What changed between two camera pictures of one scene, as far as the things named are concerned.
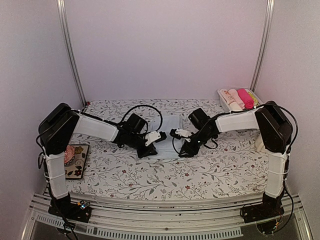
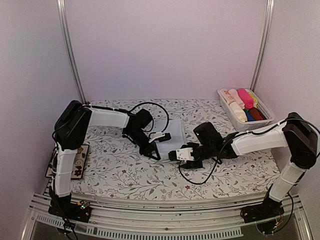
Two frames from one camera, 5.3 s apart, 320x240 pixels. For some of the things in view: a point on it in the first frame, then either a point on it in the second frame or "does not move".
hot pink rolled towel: x=247 y=100 does not move
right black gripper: x=192 y=150 → x=189 y=165
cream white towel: x=234 y=107 does not move
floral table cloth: x=106 y=169 does not move
